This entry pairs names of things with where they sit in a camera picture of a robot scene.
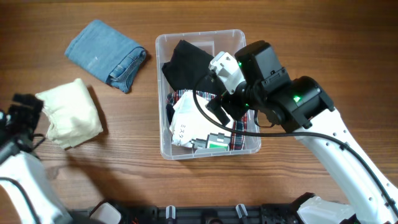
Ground clear plastic storage bin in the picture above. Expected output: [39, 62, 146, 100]
[155, 29, 261, 160]

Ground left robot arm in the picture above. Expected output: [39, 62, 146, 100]
[1, 93, 73, 224]

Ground left black camera cable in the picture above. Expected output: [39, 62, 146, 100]
[0, 176, 41, 224]

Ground blue denim jeans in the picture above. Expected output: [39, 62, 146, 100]
[65, 20, 147, 93]

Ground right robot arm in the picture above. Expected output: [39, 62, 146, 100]
[209, 40, 397, 223]

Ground cream yellow shirt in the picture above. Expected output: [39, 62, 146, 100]
[35, 78, 103, 149]

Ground black garment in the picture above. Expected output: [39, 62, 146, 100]
[162, 40, 226, 95]

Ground right black camera cable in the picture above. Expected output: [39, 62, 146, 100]
[192, 71, 398, 215]

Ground plaid flannel shirt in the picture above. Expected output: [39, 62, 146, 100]
[165, 89, 249, 152]

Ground black camera cable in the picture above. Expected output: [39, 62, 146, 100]
[0, 176, 41, 224]
[192, 71, 398, 215]

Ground white printed t-shirt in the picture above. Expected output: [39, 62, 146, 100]
[166, 90, 233, 151]

